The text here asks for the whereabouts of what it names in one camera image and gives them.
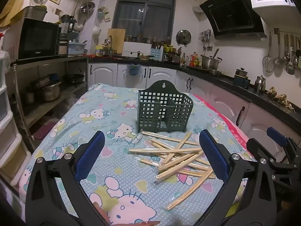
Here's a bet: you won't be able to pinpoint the black kitchen countertop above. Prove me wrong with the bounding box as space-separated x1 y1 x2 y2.
88 55 301 124

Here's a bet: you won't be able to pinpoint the steel cooking pot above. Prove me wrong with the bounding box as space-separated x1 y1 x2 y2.
201 54 223 70

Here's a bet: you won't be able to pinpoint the hanging wire strainer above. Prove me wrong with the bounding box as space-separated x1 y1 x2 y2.
262 32 275 73

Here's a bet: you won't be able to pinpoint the orange oil bottle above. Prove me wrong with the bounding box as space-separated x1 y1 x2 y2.
189 52 200 67

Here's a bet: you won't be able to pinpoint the hanging pan lid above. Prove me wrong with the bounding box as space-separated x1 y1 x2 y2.
176 30 191 45

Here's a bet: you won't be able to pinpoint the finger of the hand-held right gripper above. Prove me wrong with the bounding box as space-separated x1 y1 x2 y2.
246 138 285 164
267 127 301 151

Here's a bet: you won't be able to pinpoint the black microwave oven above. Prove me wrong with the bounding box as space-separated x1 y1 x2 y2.
3 18 62 63

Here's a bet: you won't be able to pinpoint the hanging kitchen tools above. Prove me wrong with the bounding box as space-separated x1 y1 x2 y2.
199 29 211 43

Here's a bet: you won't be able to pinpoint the blender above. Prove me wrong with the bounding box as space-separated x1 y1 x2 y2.
59 15 77 40

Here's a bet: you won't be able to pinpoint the purple lidded container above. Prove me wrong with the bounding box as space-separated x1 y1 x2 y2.
33 122 53 139

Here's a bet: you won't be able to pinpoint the pile of bamboo chopsticks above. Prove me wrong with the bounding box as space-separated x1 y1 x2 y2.
128 129 215 211

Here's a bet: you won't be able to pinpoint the person's left hand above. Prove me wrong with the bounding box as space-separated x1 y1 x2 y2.
93 202 161 226

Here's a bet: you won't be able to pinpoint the round wooden board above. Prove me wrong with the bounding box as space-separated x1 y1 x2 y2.
0 0 25 27

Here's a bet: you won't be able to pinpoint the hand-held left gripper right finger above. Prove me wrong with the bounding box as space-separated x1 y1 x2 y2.
195 129 277 226

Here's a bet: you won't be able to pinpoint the hanging steel basin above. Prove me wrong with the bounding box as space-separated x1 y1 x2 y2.
79 2 96 13

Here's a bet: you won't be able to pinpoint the cartoon cat printed blanket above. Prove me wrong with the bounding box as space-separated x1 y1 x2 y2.
19 83 259 226

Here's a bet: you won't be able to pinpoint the green plastic utensil basket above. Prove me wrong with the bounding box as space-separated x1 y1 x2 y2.
137 80 194 133

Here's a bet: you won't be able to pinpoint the white dish box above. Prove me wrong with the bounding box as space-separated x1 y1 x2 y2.
123 42 152 58

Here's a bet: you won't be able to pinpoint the small steel kettle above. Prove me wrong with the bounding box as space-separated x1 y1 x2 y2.
255 75 267 91

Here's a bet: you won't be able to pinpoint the blue dish tub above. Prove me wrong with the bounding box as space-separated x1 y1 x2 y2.
68 41 86 55

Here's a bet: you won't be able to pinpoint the grey storage box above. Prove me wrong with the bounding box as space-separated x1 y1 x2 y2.
24 5 47 21

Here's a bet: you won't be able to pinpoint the black wok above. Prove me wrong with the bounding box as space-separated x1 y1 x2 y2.
65 74 85 84

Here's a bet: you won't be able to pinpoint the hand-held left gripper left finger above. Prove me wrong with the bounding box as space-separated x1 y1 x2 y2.
25 131 106 226

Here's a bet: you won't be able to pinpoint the metal shelf rack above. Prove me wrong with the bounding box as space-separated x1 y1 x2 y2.
11 55 89 151

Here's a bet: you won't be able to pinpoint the white hanging pot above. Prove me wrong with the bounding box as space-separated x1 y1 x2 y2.
92 25 102 43

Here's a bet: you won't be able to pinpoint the blue hanging bag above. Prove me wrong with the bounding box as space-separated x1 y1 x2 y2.
127 63 141 76

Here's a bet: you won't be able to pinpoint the white base cabinets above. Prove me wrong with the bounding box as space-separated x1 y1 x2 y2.
88 62 301 160

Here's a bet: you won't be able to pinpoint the white plastic drawer unit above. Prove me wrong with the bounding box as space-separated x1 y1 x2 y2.
0 50 31 186

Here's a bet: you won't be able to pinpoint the black range hood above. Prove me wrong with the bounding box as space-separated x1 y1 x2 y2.
199 0 267 39

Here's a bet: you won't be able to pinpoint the steel pot with lid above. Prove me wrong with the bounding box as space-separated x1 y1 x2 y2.
39 81 62 102

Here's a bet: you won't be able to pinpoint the dark framed window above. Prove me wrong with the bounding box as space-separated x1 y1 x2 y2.
112 0 177 43

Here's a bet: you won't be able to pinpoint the wooden cutting board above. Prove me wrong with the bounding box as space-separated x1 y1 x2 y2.
107 28 126 54

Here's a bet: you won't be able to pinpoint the steel faucet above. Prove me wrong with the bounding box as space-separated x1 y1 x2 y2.
103 35 113 50

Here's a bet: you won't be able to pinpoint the blue cutlery holder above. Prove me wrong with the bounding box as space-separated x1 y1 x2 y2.
150 48 164 62

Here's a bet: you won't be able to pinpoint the hanging steel spatula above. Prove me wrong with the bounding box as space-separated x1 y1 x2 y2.
286 34 295 75

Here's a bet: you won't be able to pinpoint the blue electric cooker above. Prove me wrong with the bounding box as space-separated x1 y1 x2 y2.
234 68 251 89

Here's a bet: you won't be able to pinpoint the hanging steel ladle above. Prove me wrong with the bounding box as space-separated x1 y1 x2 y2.
273 32 284 65

